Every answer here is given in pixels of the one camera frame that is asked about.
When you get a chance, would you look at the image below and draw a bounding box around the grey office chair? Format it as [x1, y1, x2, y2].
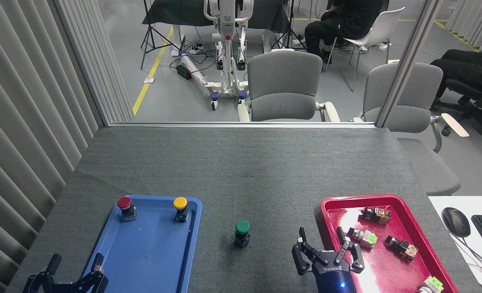
[353, 61, 469, 196]
[238, 51, 341, 122]

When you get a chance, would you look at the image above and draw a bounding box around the yellow push button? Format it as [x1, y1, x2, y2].
[173, 197, 190, 223]

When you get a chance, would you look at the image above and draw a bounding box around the black tripod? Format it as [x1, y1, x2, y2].
[140, 0, 184, 70]
[271, 0, 307, 52]

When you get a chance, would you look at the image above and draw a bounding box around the blue plastic tray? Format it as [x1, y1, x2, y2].
[76, 195, 203, 293]

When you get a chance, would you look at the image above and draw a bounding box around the person on black chair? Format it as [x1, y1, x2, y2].
[430, 47, 482, 102]

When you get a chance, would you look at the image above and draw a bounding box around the silver frame rail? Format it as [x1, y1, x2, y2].
[109, 121, 377, 129]

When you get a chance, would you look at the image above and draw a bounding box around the red plastic tray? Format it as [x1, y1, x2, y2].
[320, 194, 459, 293]

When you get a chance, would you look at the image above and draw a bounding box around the white plastic chair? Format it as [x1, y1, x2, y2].
[324, 7, 406, 92]

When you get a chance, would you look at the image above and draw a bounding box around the silver frame post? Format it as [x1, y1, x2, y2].
[376, 0, 445, 128]

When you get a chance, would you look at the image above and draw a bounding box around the person in black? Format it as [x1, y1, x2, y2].
[305, 0, 390, 64]

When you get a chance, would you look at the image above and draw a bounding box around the white switch with green clips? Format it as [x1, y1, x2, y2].
[417, 276, 445, 293]

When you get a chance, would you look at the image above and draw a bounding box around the black switch with red-orange block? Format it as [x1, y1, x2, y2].
[384, 235, 419, 262]

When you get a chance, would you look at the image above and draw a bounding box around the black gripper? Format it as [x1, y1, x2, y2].
[23, 254, 109, 293]
[292, 226, 365, 293]

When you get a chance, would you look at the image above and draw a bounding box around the white stand on wheels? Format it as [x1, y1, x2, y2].
[180, 0, 254, 111]

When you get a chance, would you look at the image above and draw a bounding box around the green push button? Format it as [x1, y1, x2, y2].
[233, 221, 252, 248]

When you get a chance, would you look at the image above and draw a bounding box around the black computer mouse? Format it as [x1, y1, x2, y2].
[442, 207, 471, 238]

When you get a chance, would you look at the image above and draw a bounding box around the silver switch with green block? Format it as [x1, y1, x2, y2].
[346, 227, 378, 249]

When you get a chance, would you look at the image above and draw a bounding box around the red push button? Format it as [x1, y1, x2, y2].
[117, 197, 137, 223]

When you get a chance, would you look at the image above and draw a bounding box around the table with black cloth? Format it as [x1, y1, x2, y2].
[142, 0, 292, 53]

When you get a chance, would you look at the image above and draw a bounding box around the black office chair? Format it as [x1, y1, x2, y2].
[432, 61, 482, 149]

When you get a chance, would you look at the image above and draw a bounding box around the dark grey table cloth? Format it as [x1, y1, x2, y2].
[5, 126, 482, 293]

